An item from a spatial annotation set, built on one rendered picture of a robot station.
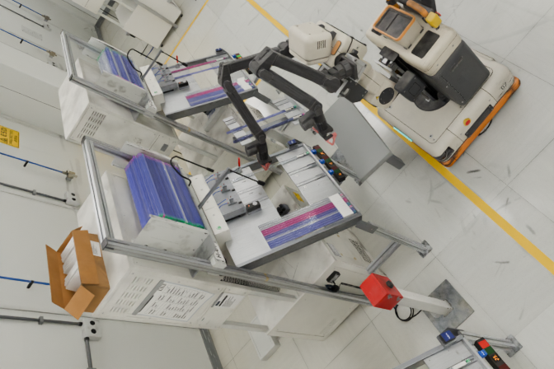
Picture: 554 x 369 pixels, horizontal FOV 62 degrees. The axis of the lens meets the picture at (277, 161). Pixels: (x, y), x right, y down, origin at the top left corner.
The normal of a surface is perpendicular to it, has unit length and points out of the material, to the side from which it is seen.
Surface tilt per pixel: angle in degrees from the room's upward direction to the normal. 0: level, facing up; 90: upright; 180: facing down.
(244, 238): 42
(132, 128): 90
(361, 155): 0
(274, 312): 0
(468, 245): 0
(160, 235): 90
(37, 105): 90
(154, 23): 90
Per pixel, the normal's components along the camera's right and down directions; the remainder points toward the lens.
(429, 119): -0.68, -0.32
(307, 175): -0.10, -0.75
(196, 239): 0.41, 0.57
